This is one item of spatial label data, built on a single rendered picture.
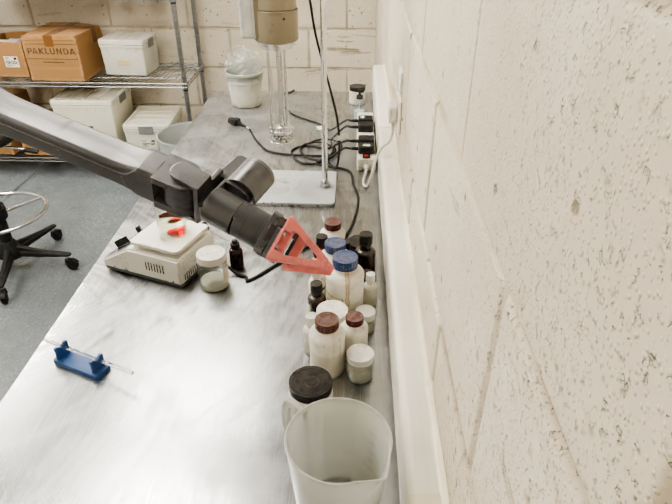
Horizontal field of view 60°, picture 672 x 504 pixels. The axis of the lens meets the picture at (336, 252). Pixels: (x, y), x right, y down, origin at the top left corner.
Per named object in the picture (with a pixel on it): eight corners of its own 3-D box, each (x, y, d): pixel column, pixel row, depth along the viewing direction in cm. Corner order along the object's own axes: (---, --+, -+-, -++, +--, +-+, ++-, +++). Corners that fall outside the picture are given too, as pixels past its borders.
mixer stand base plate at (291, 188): (219, 205, 149) (218, 201, 149) (233, 172, 166) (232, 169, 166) (334, 206, 149) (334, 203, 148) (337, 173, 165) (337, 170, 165)
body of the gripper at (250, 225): (297, 228, 90) (257, 207, 91) (286, 215, 80) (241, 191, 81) (277, 265, 90) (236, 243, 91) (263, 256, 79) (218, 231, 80)
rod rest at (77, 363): (53, 364, 100) (47, 348, 98) (68, 351, 103) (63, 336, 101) (97, 381, 97) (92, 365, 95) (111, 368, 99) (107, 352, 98)
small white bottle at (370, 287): (373, 310, 113) (375, 279, 109) (360, 306, 114) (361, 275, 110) (378, 301, 115) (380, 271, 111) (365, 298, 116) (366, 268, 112)
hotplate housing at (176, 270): (104, 269, 125) (96, 238, 120) (143, 240, 135) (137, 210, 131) (191, 293, 118) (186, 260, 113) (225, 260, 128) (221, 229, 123)
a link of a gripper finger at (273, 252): (340, 247, 84) (285, 217, 85) (337, 239, 77) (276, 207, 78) (318, 288, 83) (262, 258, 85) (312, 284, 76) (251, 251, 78)
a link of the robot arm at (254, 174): (168, 210, 90) (164, 172, 83) (211, 167, 97) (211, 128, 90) (233, 245, 88) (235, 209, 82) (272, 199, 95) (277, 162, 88)
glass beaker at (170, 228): (152, 236, 120) (144, 200, 115) (178, 225, 124) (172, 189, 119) (170, 249, 116) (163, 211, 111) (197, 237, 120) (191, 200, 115)
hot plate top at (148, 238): (128, 244, 118) (127, 240, 118) (163, 217, 128) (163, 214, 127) (177, 256, 115) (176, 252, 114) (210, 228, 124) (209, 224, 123)
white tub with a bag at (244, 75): (261, 96, 225) (257, 39, 213) (269, 107, 213) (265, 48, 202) (224, 100, 221) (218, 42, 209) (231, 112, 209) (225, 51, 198)
